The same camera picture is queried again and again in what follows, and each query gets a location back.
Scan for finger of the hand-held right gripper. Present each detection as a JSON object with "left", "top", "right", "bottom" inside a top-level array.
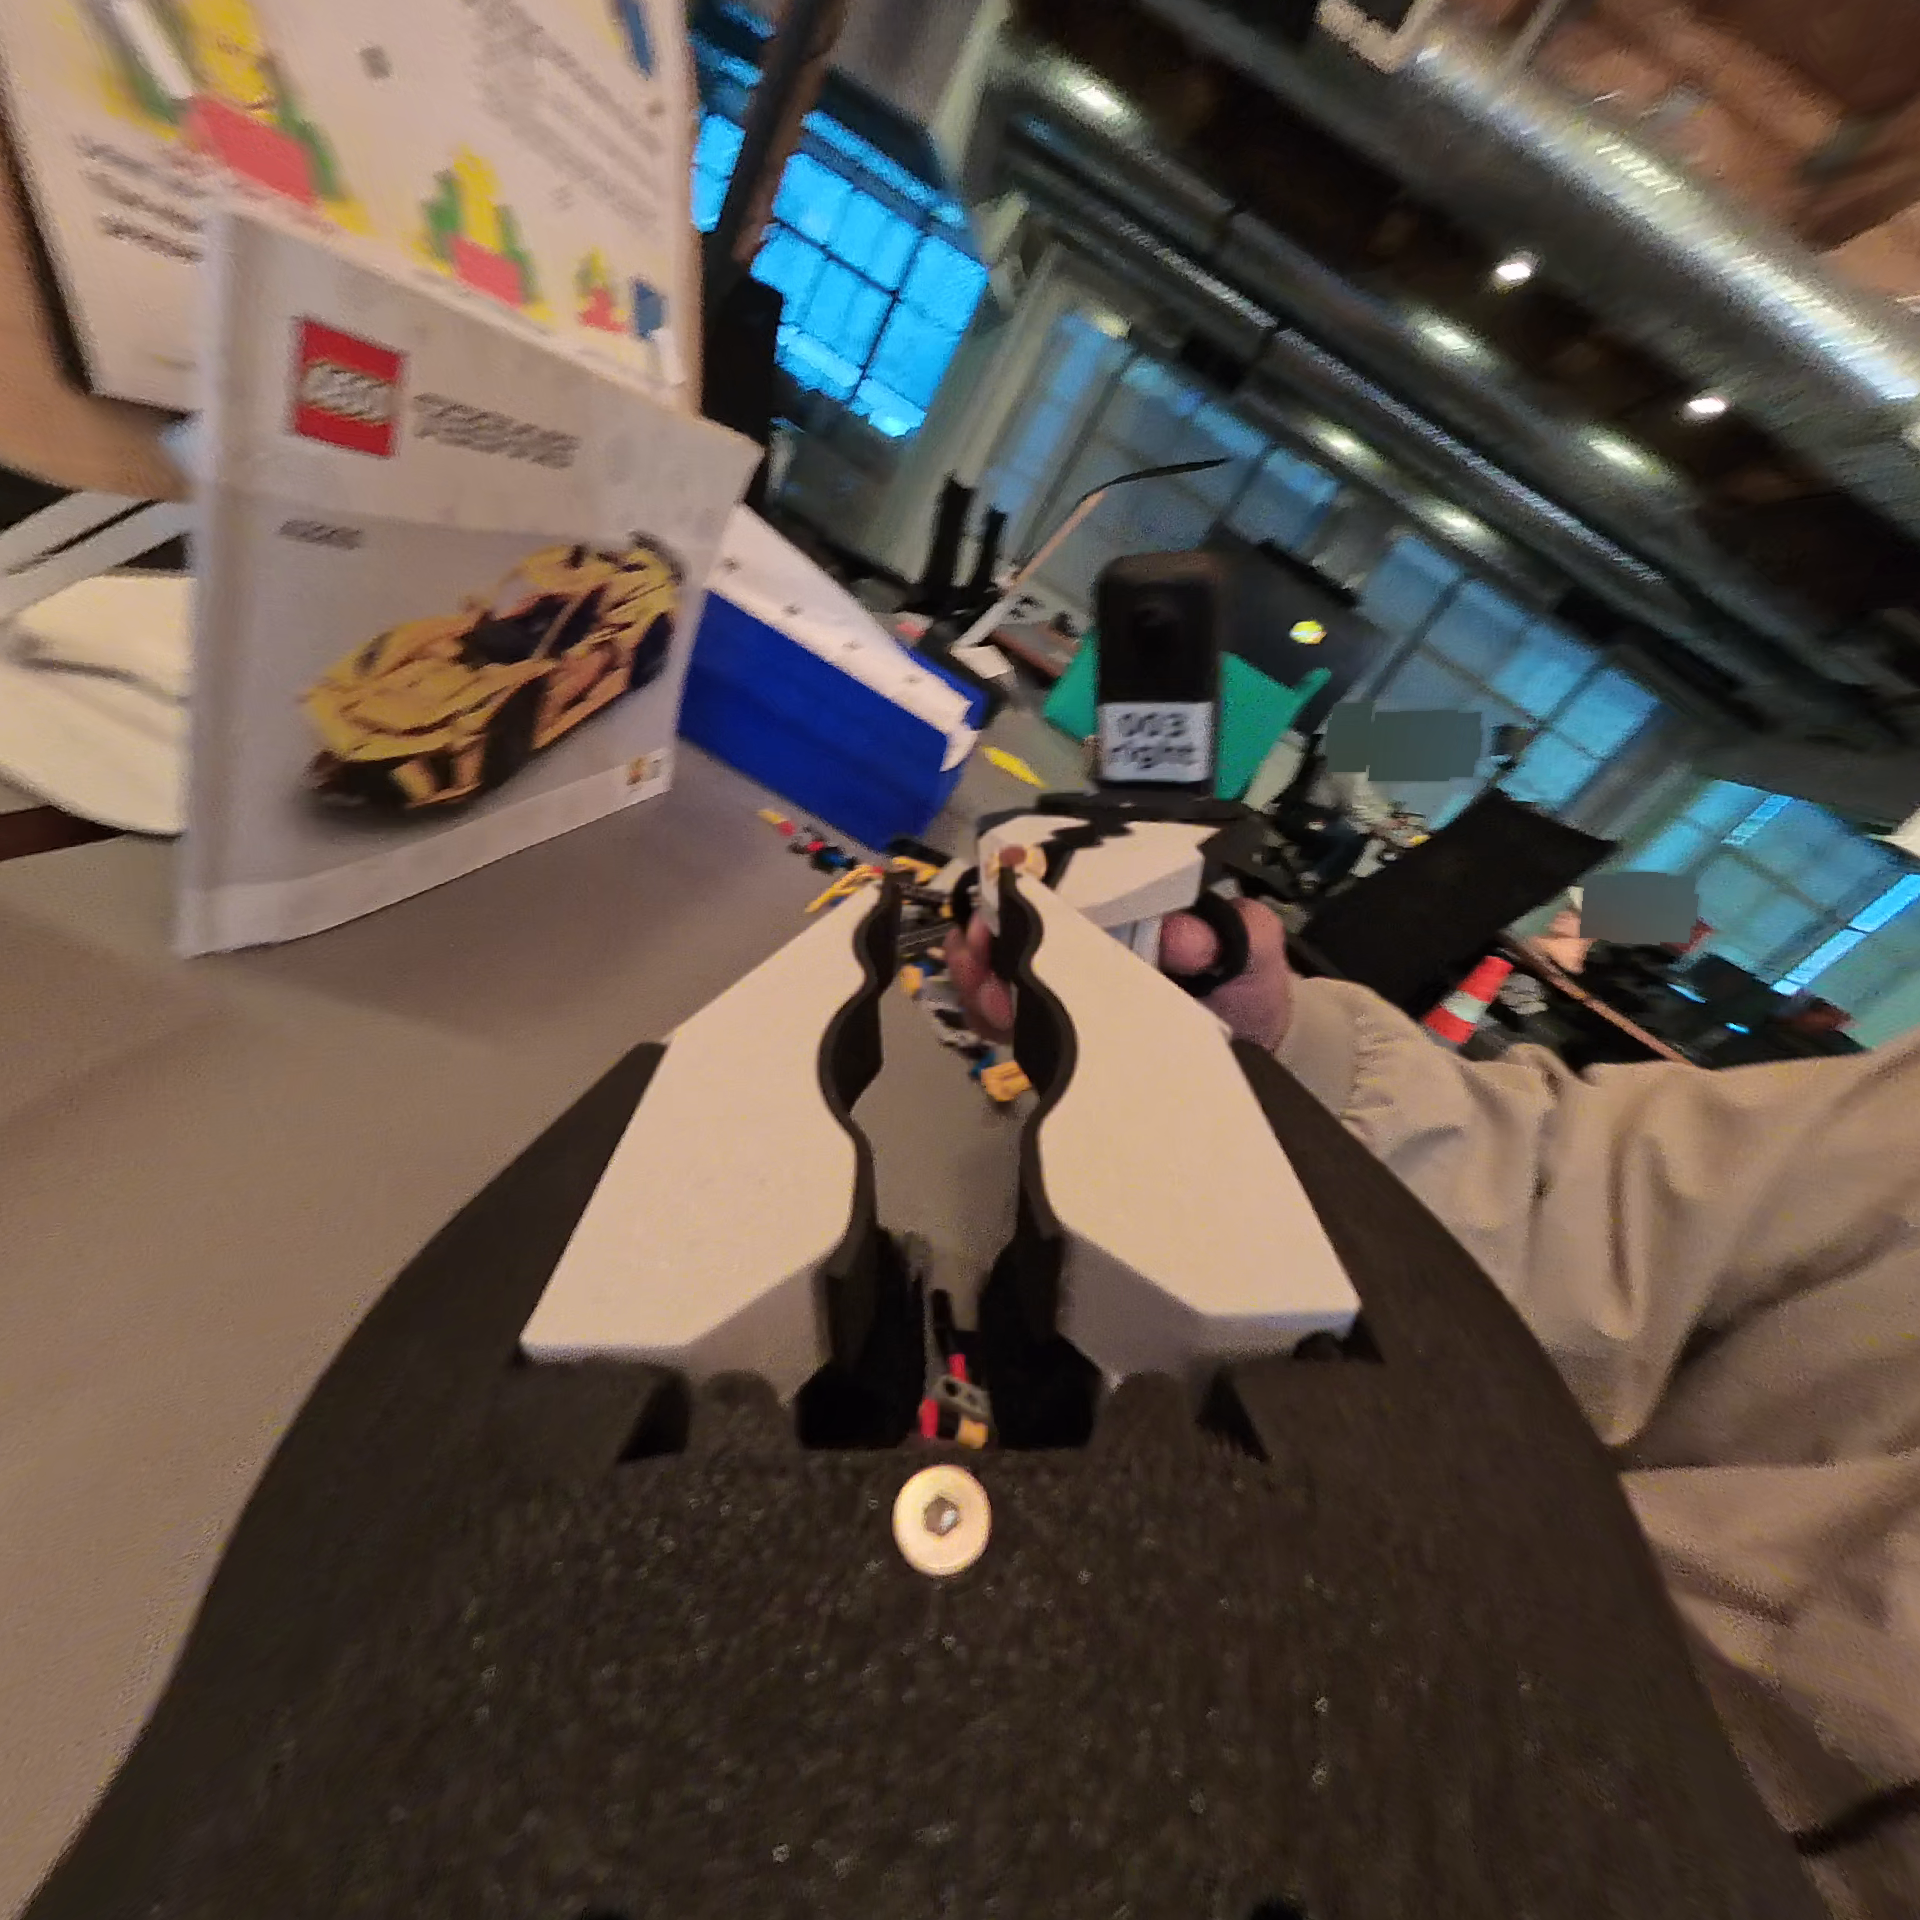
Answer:
[
  {"left": 1049, "top": 826, "right": 1221, "bottom": 929},
  {"left": 978, "top": 816, "right": 1077, "bottom": 904}
]

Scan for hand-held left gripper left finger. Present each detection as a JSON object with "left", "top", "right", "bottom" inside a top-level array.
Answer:
[{"left": 519, "top": 883, "right": 924, "bottom": 1449}]

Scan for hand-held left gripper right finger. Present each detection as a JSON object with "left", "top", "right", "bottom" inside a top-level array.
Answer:
[{"left": 978, "top": 874, "right": 1364, "bottom": 1449}]

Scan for pile of building bricks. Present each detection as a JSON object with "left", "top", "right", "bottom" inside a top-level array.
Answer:
[{"left": 757, "top": 810, "right": 1051, "bottom": 1113}]

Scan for small black red-pin brick assembly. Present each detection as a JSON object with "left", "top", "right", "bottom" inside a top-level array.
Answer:
[{"left": 920, "top": 1287, "right": 994, "bottom": 1452}]

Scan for person's right forearm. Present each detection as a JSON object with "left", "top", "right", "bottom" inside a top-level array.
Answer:
[{"left": 1276, "top": 977, "right": 1920, "bottom": 1502}]

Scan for grey desk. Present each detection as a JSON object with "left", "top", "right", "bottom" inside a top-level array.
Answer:
[{"left": 0, "top": 705, "right": 1143, "bottom": 1864}]

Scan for person's right hand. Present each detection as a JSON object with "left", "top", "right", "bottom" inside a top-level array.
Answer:
[{"left": 1161, "top": 897, "right": 1299, "bottom": 1057}]

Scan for green plastic bin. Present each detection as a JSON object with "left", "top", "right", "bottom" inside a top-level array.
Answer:
[{"left": 1042, "top": 631, "right": 1336, "bottom": 804}]

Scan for blue plastic bin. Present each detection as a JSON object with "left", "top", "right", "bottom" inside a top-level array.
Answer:
[{"left": 679, "top": 511, "right": 992, "bottom": 855}]

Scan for white paper sheets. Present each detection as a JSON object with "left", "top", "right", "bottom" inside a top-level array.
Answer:
[{"left": 712, "top": 507, "right": 985, "bottom": 776}]

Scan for orange traffic cone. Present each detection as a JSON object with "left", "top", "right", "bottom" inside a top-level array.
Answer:
[{"left": 1423, "top": 952, "right": 1517, "bottom": 1050}]

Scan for white instruction booklet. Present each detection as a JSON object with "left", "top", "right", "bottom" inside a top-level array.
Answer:
[{"left": 187, "top": 210, "right": 764, "bottom": 961}]

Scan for white bag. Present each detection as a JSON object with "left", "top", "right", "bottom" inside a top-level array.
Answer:
[{"left": 0, "top": 496, "right": 196, "bottom": 835}]

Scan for instruction poster board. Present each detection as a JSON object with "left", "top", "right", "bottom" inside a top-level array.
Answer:
[{"left": 0, "top": 0, "right": 706, "bottom": 415}]

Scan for silver ventilation duct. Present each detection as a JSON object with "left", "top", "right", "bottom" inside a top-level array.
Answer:
[{"left": 1351, "top": 30, "right": 1920, "bottom": 496}]

